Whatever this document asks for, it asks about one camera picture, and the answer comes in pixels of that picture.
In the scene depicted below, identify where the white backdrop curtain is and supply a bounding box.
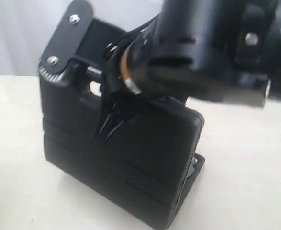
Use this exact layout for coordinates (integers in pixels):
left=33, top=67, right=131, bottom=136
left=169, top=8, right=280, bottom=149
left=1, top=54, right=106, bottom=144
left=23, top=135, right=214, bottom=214
left=0, top=0, right=162, bottom=76

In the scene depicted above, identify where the black plastic tool case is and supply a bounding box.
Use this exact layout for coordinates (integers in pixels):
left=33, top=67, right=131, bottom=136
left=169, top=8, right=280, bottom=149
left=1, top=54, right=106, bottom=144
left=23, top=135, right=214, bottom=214
left=39, top=71, right=206, bottom=230

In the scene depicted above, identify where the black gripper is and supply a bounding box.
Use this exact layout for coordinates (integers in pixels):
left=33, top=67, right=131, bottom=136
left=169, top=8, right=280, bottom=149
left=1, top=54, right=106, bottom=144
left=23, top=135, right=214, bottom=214
left=94, top=31, right=195, bottom=141

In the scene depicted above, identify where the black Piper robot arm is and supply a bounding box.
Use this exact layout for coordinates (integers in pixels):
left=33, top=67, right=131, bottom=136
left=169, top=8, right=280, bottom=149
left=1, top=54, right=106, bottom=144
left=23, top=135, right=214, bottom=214
left=95, top=0, right=281, bottom=139

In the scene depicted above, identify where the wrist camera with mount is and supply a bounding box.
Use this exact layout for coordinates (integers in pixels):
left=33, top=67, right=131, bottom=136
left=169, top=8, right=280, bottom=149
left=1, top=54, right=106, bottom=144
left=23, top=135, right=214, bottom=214
left=37, top=0, right=125, bottom=88

